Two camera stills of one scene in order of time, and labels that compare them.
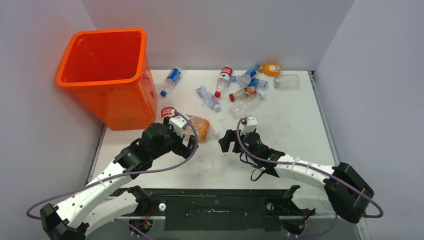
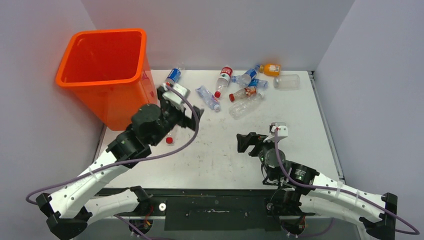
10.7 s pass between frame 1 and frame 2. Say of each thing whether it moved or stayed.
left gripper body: moved
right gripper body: moved
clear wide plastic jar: stayed
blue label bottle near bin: stayed
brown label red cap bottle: stayed
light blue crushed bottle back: stayed
